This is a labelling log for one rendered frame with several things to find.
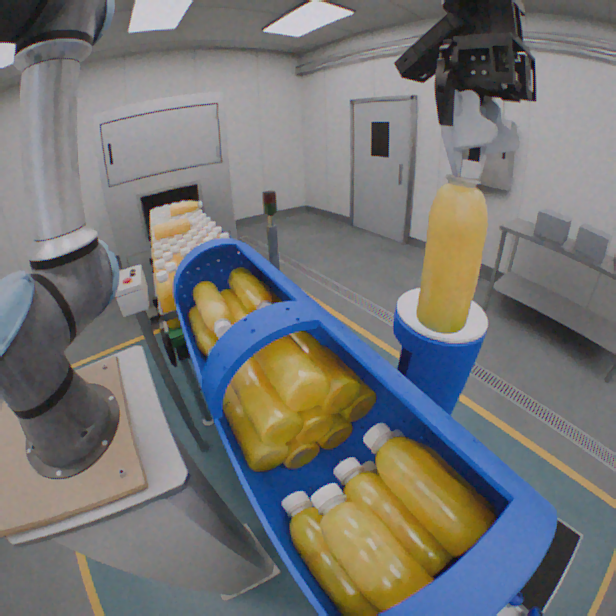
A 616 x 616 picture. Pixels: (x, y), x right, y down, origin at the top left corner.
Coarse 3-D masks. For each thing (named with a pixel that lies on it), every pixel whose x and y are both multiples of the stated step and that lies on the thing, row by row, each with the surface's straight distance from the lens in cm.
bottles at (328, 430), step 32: (192, 320) 77; (320, 416) 46; (352, 416) 52; (256, 448) 46; (288, 448) 49; (352, 480) 42; (288, 512) 44; (384, 512) 39; (320, 544) 40; (416, 544) 39; (320, 576) 41; (352, 608) 40
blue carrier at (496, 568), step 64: (192, 256) 76; (256, 256) 69; (256, 320) 43; (320, 320) 43; (384, 384) 34; (320, 448) 59; (448, 448) 47; (256, 512) 39; (512, 512) 30; (448, 576) 26; (512, 576) 28
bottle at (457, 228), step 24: (456, 192) 32; (480, 192) 34; (432, 216) 34; (456, 216) 32; (480, 216) 33; (432, 240) 34; (456, 240) 32; (480, 240) 34; (432, 264) 34; (456, 264) 33; (480, 264) 36; (432, 288) 35; (456, 288) 34; (432, 312) 36; (456, 312) 36
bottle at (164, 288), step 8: (160, 280) 101; (168, 280) 102; (160, 288) 101; (168, 288) 101; (160, 296) 102; (168, 296) 101; (160, 304) 105; (168, 304) 103; (176, 320) 106; (176, 328) 108
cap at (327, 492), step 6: (324, 486) 37; (330, 486) 37; (336, 486) 38; (318, 492) 37; (324, 492) 37; (330, 492) 37; (336, 492) 37; (312, 498) 38; (318, 498) 37; (324, 498) 37; (330, 498) 37; (318, 504) 37
